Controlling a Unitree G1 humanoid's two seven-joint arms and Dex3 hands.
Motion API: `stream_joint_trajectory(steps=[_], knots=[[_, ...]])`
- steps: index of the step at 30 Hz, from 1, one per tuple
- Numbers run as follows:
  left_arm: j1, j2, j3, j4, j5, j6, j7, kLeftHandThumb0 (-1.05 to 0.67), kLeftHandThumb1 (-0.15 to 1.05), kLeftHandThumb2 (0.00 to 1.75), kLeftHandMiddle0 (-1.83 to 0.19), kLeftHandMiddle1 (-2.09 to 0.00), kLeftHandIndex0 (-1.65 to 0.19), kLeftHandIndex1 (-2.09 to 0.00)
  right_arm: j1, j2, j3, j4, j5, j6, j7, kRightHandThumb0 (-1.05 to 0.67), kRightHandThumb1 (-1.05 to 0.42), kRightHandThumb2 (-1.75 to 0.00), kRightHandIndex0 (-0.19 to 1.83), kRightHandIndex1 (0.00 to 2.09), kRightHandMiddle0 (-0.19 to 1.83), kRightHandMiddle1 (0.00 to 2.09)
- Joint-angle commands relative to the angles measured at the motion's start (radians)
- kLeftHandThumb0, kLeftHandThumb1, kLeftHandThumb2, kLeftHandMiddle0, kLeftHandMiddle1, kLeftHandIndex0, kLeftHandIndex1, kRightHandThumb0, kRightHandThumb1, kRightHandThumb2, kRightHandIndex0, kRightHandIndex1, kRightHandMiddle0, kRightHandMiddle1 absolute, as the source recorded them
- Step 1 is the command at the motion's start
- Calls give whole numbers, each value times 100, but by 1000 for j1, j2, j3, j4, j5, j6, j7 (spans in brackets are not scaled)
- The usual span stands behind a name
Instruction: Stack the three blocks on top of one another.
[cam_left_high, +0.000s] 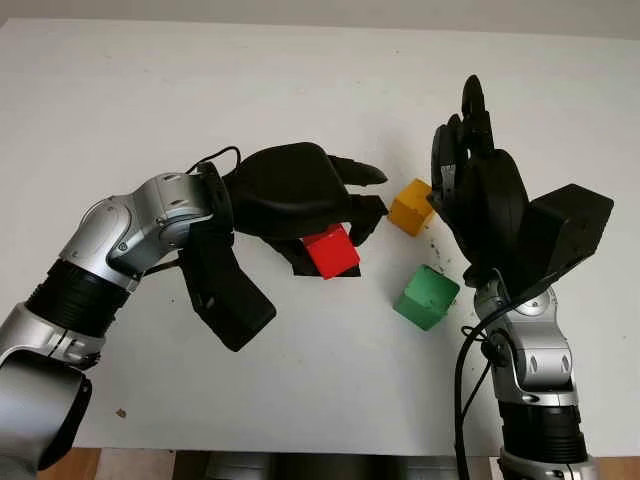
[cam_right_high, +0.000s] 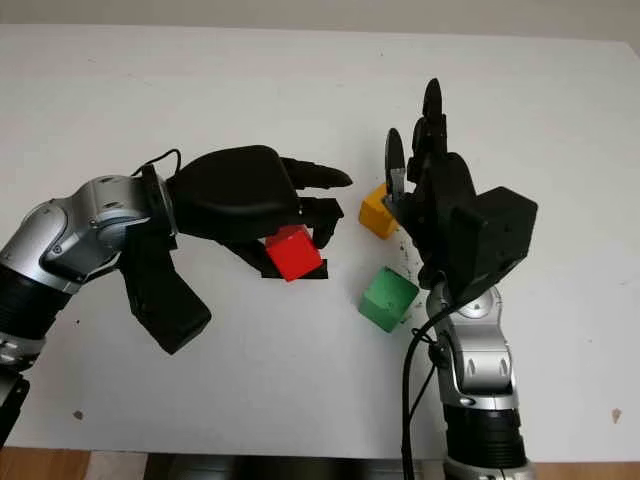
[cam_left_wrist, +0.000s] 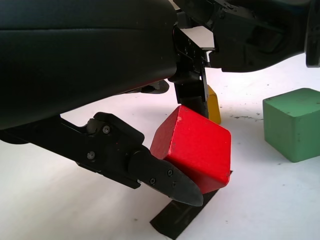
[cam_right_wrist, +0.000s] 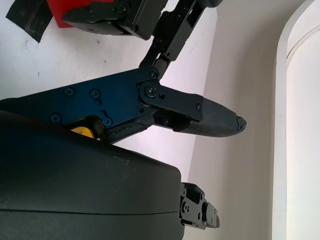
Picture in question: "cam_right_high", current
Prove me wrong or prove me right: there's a black tape strip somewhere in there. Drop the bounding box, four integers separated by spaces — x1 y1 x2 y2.
260 258 330 281

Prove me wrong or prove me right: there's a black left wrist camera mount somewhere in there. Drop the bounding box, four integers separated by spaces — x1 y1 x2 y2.
119 227 213 356

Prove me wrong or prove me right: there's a red wooden block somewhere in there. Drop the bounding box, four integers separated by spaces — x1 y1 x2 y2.
264 224 323 284

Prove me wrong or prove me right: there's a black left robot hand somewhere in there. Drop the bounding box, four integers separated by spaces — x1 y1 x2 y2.
164 144 355 279

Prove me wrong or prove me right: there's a green wooden block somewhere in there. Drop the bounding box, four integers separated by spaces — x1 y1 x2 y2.
357 266 420 334

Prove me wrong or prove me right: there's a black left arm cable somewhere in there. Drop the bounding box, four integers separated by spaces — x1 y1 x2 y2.
132 148 184 177

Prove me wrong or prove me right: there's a dark grey robot torso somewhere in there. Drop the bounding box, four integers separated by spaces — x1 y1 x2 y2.
144 452 446 480

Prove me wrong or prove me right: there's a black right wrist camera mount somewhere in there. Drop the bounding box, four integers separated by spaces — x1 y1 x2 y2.
447 186 539 309

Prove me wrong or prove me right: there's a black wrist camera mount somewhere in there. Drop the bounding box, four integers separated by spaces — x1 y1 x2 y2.
447 186 539 309
119 227 213 356

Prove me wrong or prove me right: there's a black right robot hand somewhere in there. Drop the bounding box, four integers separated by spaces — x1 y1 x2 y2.
383 77 479 291

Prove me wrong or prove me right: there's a yellow wooden block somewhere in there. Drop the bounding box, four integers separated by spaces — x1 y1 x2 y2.
358 182 401 242

